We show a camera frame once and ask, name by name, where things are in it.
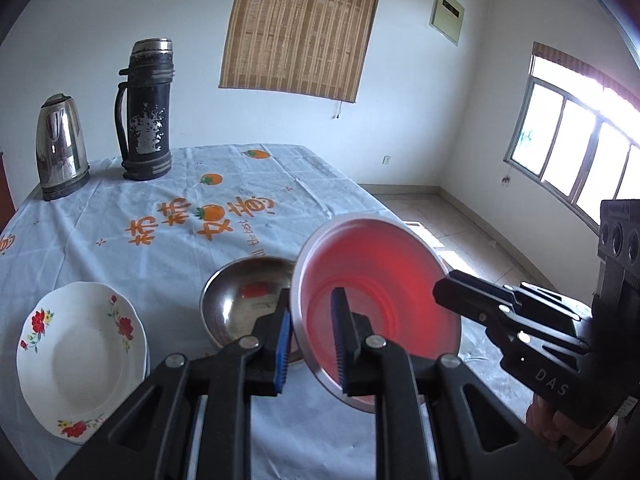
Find red plastic bowl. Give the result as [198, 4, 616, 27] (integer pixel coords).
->
[290, 214, 461, 413]

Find white plate red flowers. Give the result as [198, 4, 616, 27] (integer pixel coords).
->
[16, 282, 149, 445]

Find stainless steel bowl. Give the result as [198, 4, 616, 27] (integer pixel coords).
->
[200, 257, 294, 350]

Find person's right hand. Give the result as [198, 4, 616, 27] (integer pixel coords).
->
[525, 394, 618, 467]

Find large glass window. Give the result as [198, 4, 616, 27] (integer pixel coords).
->
[504, 42, 639, 230]

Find brown wooden sideboard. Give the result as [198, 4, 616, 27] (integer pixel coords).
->
[0, 153, 15, 231]

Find stainless steel electric kettle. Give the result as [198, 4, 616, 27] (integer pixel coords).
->
[36, 93, 90, 202]

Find black thermos flask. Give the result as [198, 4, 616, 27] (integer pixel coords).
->
[114, 38, 175, 181]

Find bamboo window blind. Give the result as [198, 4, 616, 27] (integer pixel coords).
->
[219, 0, 378, 103]

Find green wall panel box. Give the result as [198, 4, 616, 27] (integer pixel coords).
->
[430, 0, 464, 44]

